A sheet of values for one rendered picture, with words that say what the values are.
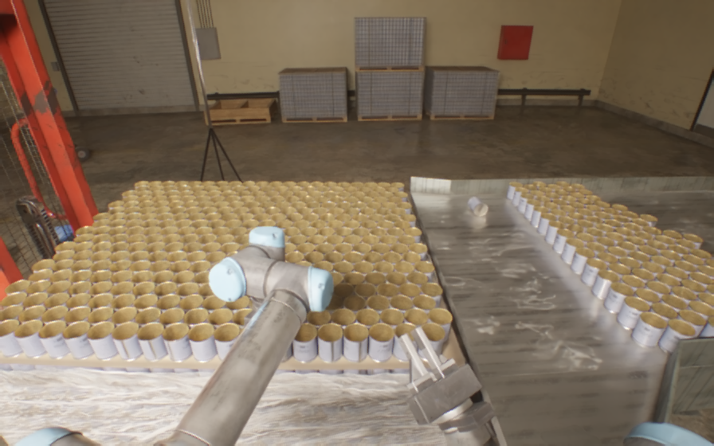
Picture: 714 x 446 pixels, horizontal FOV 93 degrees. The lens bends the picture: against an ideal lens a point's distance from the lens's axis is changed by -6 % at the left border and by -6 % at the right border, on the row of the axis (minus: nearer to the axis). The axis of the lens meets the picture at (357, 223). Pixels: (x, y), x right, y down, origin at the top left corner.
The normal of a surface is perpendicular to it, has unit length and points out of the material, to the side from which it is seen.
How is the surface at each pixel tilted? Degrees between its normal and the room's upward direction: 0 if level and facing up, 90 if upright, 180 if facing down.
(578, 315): 0
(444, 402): 32
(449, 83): 92
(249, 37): 90
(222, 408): 28
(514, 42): 90
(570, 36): 90
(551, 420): 0
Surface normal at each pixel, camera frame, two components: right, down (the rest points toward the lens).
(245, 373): 0.40, -0.66
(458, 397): 0.24, -0.51
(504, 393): -0.01, -0.88
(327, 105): 0.04, 0.50
